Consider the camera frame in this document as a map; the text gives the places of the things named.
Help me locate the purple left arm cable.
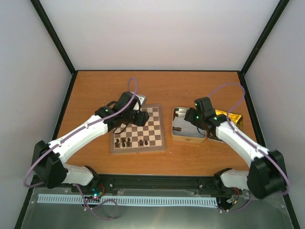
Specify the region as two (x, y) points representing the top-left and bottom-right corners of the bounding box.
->
(23, 77), (139, 188)

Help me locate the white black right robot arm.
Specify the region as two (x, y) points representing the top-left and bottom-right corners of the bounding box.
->
(184, 97), (290, 199)

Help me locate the wooden chessboard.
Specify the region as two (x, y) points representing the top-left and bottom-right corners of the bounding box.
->
(110, 104), (166, 154)

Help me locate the dark chess pieces pile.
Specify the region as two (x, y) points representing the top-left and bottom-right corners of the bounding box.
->
(172, 126), (182, 132)

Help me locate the black aluminium frame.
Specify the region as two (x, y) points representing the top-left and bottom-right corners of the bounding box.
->
(14, 0), (301, 229)

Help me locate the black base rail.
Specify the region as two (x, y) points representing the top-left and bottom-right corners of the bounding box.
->
(28, 174), (285, 198)

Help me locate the light blue cable duct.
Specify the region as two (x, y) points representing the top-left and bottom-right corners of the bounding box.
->
(37, 194), (217, 208)

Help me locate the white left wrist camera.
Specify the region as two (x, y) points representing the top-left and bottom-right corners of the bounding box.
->
(133, 94), (146, 111)

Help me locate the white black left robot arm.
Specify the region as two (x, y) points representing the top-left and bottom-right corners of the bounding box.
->
(32, 92), (149, 192)

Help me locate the silver tin tray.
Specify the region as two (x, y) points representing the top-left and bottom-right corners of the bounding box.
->
(171, 107), (206, 143)

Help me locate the small electronics board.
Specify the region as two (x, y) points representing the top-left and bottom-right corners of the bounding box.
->
(92, 185), (105, 199)

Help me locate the gold tin tray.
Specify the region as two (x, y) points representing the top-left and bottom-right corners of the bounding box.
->
(207, 109), (244, 143)

